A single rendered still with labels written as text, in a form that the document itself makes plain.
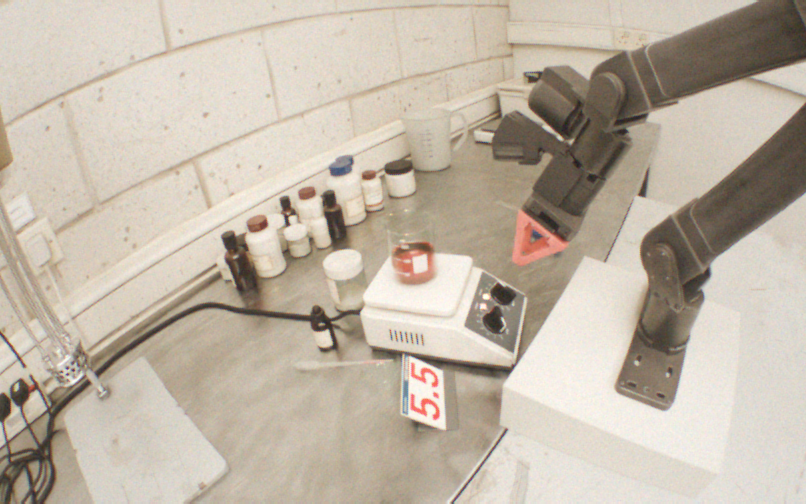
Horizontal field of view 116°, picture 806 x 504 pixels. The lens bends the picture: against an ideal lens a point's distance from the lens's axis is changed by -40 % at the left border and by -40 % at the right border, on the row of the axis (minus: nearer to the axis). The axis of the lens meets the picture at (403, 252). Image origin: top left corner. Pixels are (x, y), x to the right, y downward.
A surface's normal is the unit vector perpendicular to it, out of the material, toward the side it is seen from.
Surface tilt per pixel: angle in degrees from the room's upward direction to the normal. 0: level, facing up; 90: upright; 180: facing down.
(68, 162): 90
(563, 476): 0
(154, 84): 90
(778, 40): 98
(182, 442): 0
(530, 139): 85
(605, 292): 4
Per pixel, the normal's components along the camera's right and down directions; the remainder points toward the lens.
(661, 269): -0.87, 0.34
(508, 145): -0.53, 0.42
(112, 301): 0.78, 0.25
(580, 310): -0.08, -0.81
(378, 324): -0.33, 0.53
